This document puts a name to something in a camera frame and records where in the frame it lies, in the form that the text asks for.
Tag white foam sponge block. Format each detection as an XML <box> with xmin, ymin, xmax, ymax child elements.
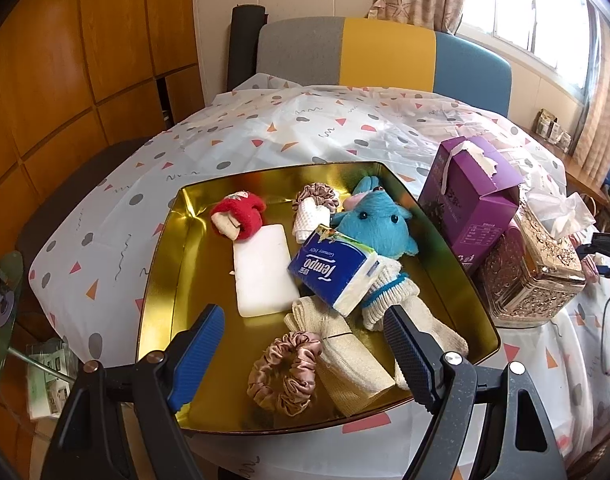
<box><xmin>233</xmin><ymin>223</ymin><xmax>301</xmax><ymax>318</ymax></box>

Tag window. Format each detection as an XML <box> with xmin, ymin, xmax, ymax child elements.
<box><xmin>455</xmin><ymin>0</ymin><xmax>603</xmax><ymax>106</ymax></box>

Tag multicolour sofa backrest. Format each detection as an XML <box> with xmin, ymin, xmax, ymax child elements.
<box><xmin>255</xmin><ymin>16</ymin><xmax>512</xmax><ymax>118</ymax></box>

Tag green white paper packs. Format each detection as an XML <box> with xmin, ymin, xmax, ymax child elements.
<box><xmin>25</xmin><ymin>337</ymin><xmax>81</xmax><ymax>421</ymax></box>

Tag beige side curtain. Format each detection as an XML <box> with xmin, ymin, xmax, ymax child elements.
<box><xmin>567</xmin><ymin>15</ymin><xmax>610</xmax><ymax>186</ymax></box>

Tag gold ornate tissue box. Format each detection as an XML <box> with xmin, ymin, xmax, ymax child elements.
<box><xmin>477</xmin><ymin>200</ymin><xmax>587</xmax><ymax>328</ymax></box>

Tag gold metal tray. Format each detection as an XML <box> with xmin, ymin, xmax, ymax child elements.
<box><xmin>135</xmin><ymin>161</ymin><xmax>501</xmax><ymax>435</ymax></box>

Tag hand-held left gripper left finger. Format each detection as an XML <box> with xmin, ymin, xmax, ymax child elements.
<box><xmin>40</xmin><ymin>304</ymin><xmax>227</xmax><ymax>480</ymax></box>

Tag white waffle cloth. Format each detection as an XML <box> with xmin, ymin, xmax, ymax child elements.
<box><xmin>292</xmin><ymin>199</ymin><xmax>332</xmax><ymax>245</ymax></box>

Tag wooden side shelf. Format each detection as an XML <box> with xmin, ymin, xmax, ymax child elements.
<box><xmin>510</xmin><ymin>120</ymin><xmax>610</xmax><ymax>221</ymax></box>

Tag mauve satin scrunchie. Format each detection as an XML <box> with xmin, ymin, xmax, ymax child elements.
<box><xmin>292</xmin><ymin>183</ymin><xmax>341</xmax><ymax>213</ymax></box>

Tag blue white tissue pack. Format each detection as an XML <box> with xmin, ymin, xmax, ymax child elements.
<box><xmin>287</xmin><ymin>223</ymin><xmax>379</xmax><ymax>316</ymax></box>

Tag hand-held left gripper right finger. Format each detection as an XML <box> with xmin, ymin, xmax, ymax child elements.
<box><xmin>383</xmin><ymin>304</ymin><xmax>568</xmax><ymax>480</ymax></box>

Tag cream banded cloth bundle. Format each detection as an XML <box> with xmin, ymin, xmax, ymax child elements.
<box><xmin>284</xmin><ymin>296</ymin><xmax>396</xmax><ymax>417</ymax></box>

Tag purple cardboard box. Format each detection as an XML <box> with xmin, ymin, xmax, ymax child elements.
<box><xmin>418</xmin><ymin>136</ymin><xmax>526</xmax><ymax>276</ymax></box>

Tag wooden wardrobe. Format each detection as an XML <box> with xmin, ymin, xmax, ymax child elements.
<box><xmin>0</xmin><ymin>0</ymin><xmax>206</xmax><ymax>241</ymax></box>

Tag white tissue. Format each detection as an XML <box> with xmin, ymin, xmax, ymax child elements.
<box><xmin>526</xmin><ymin>191</ymin><xmax>596</xmax><ymax>241</ymax></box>

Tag glass side table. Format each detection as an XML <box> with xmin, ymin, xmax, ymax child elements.
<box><xmin>0</xmin><ymin>250</ymin><xmax>26</xmax><ymax>411</ymax></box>

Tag blue white knit sock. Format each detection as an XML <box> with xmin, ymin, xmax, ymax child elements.
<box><xmin>361</xmin><ymin>255</ymin><xmax>421</xmax><ymax>331</ymax></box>

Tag cream knit sock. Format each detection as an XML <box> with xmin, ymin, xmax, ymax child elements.
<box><xmin>385</xmin><ymin>300</ymin><xmax>470</xmax><ymax>391</ymax></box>

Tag pink satin scrunchie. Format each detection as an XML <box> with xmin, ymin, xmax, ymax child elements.
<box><xmin>247</xmin><ymin>331</ymin><xmax>324</xmax><ymax>417</ymax></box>

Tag blue plush toy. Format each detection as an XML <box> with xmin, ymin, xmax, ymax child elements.
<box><xmin>331</xmin><ymin>176</ymin><xmax>419</xmax><ymax>261</ymax></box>

